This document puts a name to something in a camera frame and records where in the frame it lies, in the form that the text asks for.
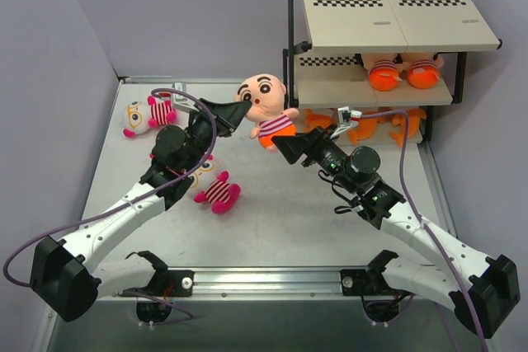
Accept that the cream black three-tier shelf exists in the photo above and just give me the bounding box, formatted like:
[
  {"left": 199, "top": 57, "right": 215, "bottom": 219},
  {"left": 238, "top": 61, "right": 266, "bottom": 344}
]
[{"left": 282, "top": 0, "right": 502, "bottom": 143}]

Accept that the orange shark plush back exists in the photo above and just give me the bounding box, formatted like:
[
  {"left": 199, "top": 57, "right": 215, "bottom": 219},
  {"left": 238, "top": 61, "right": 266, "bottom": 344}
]
[{"left": 304, "top": 109, "right": 335, "bottom": 132}]

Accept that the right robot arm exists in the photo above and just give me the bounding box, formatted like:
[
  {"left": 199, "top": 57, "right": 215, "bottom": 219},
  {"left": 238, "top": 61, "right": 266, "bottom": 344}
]
[{"left": 272, "top": 127, "right": 521, "bottom": 340}]

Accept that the white pink glasses plush front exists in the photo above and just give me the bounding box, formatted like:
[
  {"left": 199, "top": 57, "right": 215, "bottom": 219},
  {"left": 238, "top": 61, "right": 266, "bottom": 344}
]
[{"left": 188, "top": 155, "right": 241, "bottom": 215}]

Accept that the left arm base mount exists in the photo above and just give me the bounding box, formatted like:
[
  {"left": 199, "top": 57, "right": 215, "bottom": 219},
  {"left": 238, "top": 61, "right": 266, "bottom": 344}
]
[{"left": 163, "top": 270, "right": 195, "bottom": 298}]

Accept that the peach boy plush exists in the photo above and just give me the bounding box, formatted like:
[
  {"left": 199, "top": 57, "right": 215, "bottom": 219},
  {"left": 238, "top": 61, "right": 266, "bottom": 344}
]
[
  {"left": 361, "top": 53, "right": 403, "bottom": 92},
  {"left": 234, "top": 73, "right": 299, "bottom": 152},
  {"left": 400, "top": 52, "right": 444, "bottom": 90}
]

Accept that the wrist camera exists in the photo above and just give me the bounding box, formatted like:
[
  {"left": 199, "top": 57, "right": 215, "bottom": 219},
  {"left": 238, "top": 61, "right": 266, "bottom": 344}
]
[
  {"left": 331, "top": 106, "right": 362, "bottom": 139},
  {"left": 171, "top": 82, "right": 193, "bottom": 111}
]

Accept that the aluminium front rail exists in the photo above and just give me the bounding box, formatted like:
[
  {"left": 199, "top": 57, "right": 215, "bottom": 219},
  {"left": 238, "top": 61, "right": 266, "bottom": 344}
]
[{"left": 49, "top": 267, "right": 490, "bottom": 302}]

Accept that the white pink striped plush back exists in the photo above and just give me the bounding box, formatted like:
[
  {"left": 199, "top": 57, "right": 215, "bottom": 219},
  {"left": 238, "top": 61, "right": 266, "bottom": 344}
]
[{"left": 122, "top": 96, "right": 177, "bottom": 138}]

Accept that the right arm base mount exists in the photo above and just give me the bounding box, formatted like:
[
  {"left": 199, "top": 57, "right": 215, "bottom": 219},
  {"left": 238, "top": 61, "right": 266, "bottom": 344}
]
[{"left": 339, "top": 269, "right": 372, "bottom": 297}]

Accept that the orange shark plush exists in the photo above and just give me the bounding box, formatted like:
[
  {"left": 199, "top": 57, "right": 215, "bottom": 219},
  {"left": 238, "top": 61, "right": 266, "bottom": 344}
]
[
  {"left": 304, "top": 109, "right": 335, "bottom": 132},
  {"left": 347, "top": 116, "right": 387, "bottom": 145},
  {"left": 389, "top": 108, "right": 427, "bottom": 148}
]

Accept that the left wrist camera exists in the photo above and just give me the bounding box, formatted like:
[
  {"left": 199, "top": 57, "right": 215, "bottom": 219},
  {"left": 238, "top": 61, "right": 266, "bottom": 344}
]
[{"left": 171, "top": 82, "right": 193, "bottom": 111}]

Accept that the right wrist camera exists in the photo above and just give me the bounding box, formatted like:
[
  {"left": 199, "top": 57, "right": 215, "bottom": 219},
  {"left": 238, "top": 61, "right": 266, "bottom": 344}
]
[{"left": 331, "top": 106, "right": 362, "bottom": 139}]

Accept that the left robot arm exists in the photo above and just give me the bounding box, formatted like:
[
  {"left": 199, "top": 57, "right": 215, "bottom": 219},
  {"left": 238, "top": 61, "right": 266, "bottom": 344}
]
[{"left": 30, "top": 99, "right": 251, "bottom": 321}]

